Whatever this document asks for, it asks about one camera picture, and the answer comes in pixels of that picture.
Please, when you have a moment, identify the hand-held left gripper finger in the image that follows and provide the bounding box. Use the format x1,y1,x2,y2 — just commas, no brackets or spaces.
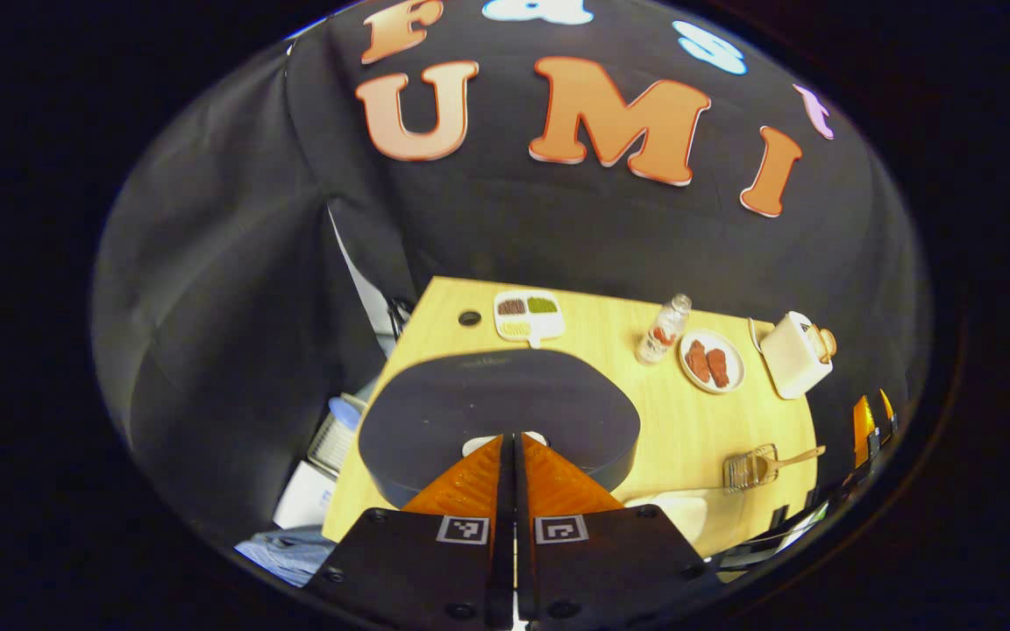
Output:
303,431,516,631
516,431,721,631

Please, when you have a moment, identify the wooden spoon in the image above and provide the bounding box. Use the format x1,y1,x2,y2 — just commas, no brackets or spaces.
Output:
755,445,827,483

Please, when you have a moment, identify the metal wire chopstick holder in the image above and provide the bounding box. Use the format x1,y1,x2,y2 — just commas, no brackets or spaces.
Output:
722,444,779,493

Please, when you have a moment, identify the dark grey rice cooker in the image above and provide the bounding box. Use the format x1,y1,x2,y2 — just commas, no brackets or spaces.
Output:
358,349,642,509

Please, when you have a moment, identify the white toaster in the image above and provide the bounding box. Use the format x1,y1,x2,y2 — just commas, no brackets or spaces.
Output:
759,311,837,401

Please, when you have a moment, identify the white round plate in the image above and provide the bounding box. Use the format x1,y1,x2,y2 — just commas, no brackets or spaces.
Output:
679,329,745,394

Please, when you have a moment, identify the white slatted bin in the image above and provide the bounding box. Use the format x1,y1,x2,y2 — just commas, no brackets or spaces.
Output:
308,394,368,477

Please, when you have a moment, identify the white box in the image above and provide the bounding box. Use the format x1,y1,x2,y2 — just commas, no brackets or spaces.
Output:
273,460,337,529

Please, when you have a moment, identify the white divided bean dish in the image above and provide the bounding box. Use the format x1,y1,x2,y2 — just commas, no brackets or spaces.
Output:
494,289,566,349

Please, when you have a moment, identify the blue cloth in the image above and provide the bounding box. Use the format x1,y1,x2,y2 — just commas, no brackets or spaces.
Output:
235,526,337,586

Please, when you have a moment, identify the clear plastic drink bottle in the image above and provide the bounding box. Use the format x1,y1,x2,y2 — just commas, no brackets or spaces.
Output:
635,294,693,366

